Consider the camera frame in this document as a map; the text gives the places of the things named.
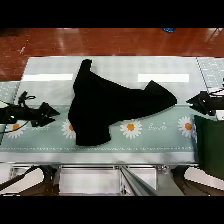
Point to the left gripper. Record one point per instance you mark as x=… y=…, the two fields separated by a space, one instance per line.
x=30 y=114

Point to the black garment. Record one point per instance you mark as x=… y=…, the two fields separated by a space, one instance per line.
x=100 y=106

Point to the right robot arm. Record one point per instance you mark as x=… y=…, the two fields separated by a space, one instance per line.
x=205 y=101

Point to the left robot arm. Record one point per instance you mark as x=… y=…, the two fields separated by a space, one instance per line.
x=8 y=114

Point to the dark green garment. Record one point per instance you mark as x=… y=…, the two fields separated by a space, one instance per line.
x=210 y=146

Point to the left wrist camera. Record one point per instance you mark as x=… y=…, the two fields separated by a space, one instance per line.
x=24 y=97

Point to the silver frame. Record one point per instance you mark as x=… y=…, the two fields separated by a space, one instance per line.
x=140 y=186

